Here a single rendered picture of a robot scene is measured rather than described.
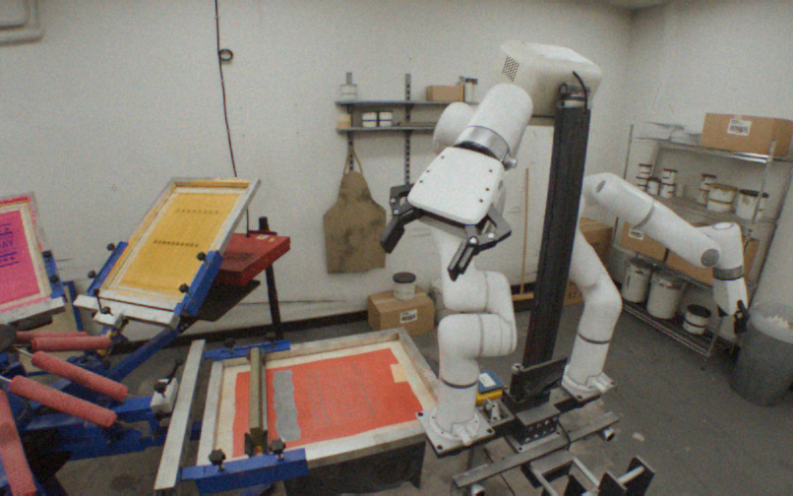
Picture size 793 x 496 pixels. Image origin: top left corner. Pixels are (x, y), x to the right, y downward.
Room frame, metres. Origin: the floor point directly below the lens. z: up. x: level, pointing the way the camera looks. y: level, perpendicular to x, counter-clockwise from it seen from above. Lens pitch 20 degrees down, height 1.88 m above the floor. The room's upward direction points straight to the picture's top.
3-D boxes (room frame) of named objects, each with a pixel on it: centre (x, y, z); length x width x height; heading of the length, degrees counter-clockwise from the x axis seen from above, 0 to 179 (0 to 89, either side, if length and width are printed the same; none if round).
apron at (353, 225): (3.04, 0.34, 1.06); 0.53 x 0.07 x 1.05; 108
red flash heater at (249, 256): (2.07, 0.96, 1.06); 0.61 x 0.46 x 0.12; 168
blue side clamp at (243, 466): (0.67, 0.39, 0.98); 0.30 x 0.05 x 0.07; 108
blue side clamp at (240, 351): (1.20, 0.57, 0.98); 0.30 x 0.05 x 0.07; 108
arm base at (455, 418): (0.70, -0.15, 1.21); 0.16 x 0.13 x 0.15; 20
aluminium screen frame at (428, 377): (1.01, 0.25, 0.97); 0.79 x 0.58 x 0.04; 108
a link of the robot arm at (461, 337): (0.71, -0.16, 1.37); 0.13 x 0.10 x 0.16; 89
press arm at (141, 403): (0.84, 0.79, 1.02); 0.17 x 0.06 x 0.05; 108
